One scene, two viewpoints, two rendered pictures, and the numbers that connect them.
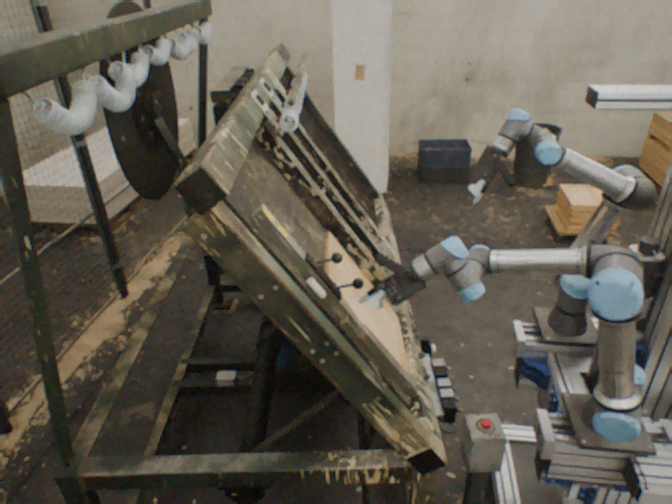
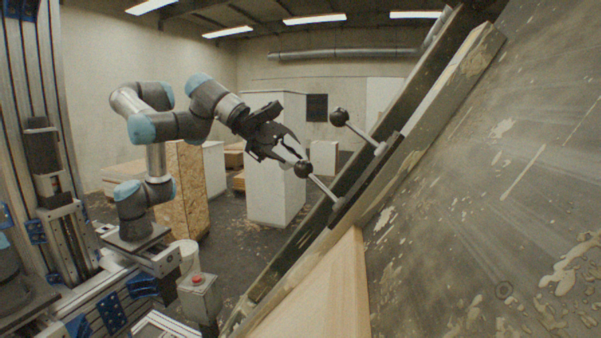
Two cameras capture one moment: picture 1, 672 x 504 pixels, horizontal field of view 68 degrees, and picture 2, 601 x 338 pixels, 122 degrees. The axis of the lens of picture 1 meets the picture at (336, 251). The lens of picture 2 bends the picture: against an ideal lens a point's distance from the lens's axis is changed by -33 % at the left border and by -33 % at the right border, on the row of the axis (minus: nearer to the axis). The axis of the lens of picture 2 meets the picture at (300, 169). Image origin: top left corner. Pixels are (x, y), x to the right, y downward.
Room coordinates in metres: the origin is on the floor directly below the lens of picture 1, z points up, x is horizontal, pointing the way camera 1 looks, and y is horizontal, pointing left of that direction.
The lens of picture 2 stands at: (1.80, 0.00, 1.55)
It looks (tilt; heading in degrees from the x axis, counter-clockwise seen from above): 15 degrees down; 190
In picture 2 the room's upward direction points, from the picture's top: straight up
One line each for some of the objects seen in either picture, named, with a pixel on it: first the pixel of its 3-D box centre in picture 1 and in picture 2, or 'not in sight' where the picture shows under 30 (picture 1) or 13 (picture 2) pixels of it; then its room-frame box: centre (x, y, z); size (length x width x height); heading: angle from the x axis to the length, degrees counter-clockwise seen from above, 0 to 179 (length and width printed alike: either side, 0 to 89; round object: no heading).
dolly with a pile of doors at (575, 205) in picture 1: (579, 212); not in sight; (4.30, -2.37, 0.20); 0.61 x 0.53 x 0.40; 171
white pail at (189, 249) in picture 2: not in sight; (184, 259); (0.27, -1.34, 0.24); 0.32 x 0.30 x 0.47; 171
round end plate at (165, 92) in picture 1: (151, 105); not in sight; (2.14, 0.76, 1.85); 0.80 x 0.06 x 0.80; 179
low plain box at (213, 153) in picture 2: not in sight; (195, 172); (-1.68, -2.44, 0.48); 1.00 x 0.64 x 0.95; 171
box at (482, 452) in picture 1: (482, 443); (201, 298); (1.18, -0.50, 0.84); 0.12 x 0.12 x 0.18; 89
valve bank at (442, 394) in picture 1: (437, 384); not in sight; (1.63, -0.44, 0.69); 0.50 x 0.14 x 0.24; 179
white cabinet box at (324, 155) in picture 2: not in sight; (324, 157); (-3.79, -0.39, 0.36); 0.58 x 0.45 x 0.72; 81
